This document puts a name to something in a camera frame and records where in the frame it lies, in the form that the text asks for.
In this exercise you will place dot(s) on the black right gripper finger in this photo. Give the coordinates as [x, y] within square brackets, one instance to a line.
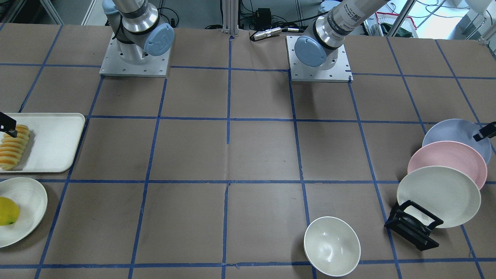
[8, 125]

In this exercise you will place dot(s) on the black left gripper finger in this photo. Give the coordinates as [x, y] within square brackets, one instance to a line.
[488, 131]

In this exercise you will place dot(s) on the yellow ridged bread loaf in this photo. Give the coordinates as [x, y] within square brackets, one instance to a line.
[12, 148]

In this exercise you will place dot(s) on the blue plate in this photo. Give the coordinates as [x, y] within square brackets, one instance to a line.
[462, 131]

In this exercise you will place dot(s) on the pink plate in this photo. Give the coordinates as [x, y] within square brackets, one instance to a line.
[454, 155]

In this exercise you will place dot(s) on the cream white plate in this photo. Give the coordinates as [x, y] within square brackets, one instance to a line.
[445, 192]

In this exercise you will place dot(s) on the white round plate with lemon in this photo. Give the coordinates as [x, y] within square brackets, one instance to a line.
[31, 197]

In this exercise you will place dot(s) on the black plate rack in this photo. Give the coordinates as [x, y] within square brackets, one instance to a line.
[411, 228]

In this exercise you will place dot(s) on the white rectangular tray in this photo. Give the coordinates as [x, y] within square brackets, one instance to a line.
[53, 142]

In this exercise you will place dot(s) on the yellow lemon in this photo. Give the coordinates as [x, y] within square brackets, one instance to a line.
[9, 211]

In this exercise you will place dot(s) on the white bowl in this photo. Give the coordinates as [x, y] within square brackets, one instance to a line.
[332, 246]

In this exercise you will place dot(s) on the silver cylindrical connector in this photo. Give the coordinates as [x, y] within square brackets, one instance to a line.
[261, 35]

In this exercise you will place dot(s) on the black power adapter box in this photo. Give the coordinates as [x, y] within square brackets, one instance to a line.
[262, 17]

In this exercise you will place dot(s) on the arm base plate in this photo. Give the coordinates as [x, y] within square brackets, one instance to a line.
[335, 69]
[137, 56]

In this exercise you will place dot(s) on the aluminium frame post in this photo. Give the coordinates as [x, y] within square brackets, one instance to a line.
[230, 17]

